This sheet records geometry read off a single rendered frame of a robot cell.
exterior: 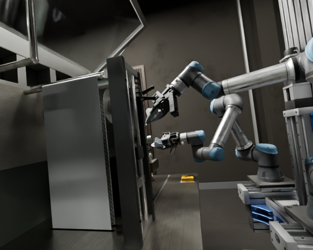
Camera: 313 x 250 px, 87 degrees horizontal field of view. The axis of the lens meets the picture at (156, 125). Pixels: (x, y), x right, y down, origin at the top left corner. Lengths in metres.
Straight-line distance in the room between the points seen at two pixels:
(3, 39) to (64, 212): 0.67
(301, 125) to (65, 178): 1.08
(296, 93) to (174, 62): 2.85
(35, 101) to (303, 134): 1.24
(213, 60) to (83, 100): 3.24
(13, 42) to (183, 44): 3.25
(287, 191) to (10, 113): 1.48
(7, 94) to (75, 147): 0.31
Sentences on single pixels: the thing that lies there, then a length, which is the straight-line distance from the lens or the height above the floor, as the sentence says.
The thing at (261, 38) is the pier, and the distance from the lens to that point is 3.77.
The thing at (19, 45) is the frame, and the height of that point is 1.61.
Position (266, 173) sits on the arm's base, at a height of 0.87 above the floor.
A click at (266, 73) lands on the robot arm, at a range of 0.85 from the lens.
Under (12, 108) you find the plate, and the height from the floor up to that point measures 1.35.
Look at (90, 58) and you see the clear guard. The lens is 1.19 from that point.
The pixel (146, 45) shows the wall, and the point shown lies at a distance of 3.94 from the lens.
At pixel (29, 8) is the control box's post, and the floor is 1.53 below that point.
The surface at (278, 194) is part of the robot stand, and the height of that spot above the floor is 0.74.
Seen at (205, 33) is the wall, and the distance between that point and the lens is 3.90.
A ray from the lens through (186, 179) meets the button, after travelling 1.03.
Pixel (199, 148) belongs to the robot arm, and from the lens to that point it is 1.04.
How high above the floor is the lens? 1.21
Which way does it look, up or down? 3 degrees up
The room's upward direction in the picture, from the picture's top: 6 degrees counter-clockwise
